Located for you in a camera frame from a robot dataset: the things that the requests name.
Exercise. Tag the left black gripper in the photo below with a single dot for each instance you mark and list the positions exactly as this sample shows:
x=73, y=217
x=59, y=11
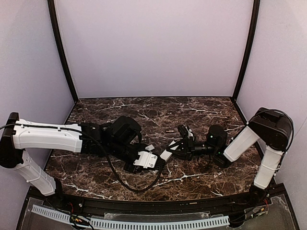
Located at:
x=135, y=166

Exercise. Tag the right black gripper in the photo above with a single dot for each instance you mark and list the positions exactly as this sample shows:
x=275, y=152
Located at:
x=189, y=145

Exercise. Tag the white battery cover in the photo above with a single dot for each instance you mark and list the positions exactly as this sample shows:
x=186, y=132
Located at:
x=150, y=148

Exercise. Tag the white remote control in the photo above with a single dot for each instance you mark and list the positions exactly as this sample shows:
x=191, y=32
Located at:
x=165, y=155

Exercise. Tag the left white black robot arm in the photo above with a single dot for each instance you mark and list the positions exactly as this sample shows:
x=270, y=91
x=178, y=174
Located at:
x=121, y=139

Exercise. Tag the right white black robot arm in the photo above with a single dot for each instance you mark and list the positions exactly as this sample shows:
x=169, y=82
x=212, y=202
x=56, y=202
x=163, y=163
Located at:
x=272, y=127

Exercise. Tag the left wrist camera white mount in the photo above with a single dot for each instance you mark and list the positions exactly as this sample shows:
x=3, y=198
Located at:
x=146, y=159

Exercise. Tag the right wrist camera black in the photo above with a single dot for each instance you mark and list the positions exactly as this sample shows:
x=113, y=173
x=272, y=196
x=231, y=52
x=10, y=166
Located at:
x=186, y=132

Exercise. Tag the white slotted cable duct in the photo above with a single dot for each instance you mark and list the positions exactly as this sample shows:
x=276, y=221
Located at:
x=131, y=222

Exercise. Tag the black front rail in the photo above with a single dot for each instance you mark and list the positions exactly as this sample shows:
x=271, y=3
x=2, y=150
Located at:
x=218, y=205

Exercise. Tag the right black frame post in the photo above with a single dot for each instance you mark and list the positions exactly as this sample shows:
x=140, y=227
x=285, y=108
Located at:
x=248, y=47

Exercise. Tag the black frame post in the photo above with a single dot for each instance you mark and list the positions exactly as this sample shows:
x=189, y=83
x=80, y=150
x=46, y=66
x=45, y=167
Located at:
x=60, y=48
x=248, y=47

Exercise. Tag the left black frame post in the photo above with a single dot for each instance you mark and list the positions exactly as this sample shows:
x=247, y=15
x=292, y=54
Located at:
x=60, y=48

